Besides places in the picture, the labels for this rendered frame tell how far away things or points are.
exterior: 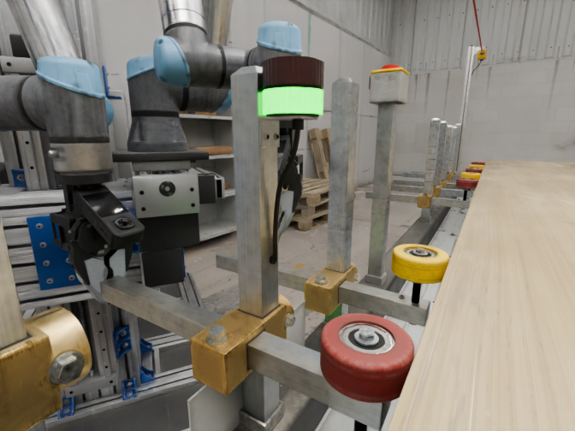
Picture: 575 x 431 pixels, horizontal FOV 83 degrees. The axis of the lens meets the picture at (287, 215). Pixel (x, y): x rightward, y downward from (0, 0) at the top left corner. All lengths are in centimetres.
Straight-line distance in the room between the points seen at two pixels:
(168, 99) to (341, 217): 54
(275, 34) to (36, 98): 35
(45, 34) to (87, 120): 23
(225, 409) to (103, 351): 74
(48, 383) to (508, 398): 29
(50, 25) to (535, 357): 79
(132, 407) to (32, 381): 110
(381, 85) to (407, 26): 787
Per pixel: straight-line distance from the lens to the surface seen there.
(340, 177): 57
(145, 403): 134
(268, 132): 35
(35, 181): 102
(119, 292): 54
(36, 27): 74
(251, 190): 35
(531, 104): 798
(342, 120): 57
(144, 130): 89
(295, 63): 31
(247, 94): 35
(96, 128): 54
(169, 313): 46
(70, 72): 54
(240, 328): 38
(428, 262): 50
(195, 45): 64
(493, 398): 30
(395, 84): 80
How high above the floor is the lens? 108
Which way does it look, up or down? 14 degrees down
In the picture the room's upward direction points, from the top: straight up
